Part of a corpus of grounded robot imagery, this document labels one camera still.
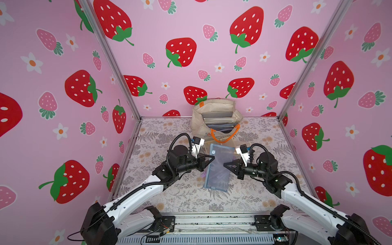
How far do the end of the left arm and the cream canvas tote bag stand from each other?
0.33m

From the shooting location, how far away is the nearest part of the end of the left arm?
0.56 meters

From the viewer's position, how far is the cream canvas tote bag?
968 mm
